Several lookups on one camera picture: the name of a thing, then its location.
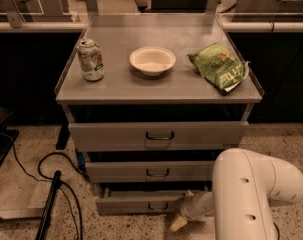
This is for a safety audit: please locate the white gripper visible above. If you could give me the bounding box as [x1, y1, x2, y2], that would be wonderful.
[170, 189, 199, 232]

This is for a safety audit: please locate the grey bottom drawer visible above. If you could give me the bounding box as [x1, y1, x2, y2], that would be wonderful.
[96, 189, 186, 215]

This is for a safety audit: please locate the grey drawer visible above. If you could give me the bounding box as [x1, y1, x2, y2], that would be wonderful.
[86, 161, 214, 183]
[69, 121, 249, 152]
[96, 189, 186, 215]

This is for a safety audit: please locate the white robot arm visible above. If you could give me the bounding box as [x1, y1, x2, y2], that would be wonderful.
[170, 148, 303, 240]

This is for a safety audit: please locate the grey middle drawer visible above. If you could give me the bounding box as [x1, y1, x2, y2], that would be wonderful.
[86, 161, 214, 183]

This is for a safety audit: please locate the grey top drawer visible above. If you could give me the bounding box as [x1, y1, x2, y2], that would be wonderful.
[69, 121, 249, 152]

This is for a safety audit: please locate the grey metal drawer cabinet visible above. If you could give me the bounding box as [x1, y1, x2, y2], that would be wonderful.
[56, 14, 263, 199]

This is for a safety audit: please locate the green chip bag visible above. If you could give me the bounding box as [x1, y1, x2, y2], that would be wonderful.
[188, 43, 249, 95]

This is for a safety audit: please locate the black bar on floor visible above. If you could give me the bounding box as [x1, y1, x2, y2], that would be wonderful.
[36, 171, 61, 240]

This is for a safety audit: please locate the white paper bowl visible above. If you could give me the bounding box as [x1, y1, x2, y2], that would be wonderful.
[129, 46, 176, 76]

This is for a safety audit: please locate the crushed white soda can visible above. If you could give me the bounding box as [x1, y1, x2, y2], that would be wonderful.
[76, 38, 104, 81]

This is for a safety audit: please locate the dark base at left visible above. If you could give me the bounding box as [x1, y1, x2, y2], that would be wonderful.
[0, 107, 19, 167]

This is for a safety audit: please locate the black floor cable right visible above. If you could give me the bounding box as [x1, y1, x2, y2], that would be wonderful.
[273, 221, 281, 240]

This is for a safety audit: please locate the white horizontal rail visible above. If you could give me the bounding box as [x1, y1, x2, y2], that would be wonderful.
[0, 22, 303, 33]

